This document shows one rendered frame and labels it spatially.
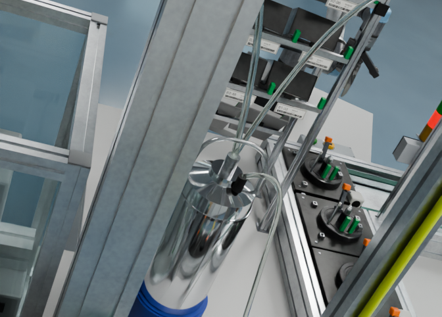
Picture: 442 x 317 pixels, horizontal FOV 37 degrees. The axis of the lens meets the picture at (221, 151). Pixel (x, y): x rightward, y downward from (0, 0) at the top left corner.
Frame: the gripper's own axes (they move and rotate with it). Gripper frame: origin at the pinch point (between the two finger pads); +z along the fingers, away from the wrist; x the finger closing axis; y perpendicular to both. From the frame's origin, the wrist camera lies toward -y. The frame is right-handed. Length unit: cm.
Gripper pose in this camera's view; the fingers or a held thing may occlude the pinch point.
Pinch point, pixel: (342, 90)
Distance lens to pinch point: 263.8
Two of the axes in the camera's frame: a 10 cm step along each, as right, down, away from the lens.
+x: -1.4, 4.7, -8.7
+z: -3.8, 7.9, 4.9
